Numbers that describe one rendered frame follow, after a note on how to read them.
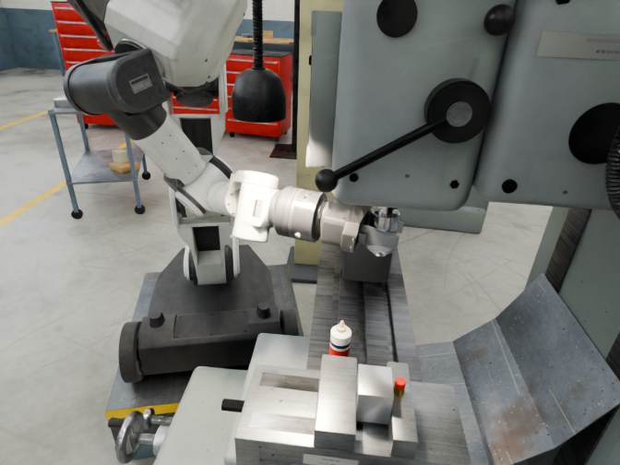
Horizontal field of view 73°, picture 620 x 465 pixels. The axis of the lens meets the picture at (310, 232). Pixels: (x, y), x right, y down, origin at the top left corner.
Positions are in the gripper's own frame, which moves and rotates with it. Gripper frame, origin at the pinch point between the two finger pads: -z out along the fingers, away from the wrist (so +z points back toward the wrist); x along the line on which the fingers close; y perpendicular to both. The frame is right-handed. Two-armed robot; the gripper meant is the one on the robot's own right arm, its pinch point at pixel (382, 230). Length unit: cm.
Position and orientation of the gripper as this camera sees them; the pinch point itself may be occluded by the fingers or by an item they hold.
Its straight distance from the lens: 70.9
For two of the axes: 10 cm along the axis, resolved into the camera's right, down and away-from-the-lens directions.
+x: 3.3, -4.4, 8.3
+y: -0.5, 8.7, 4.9
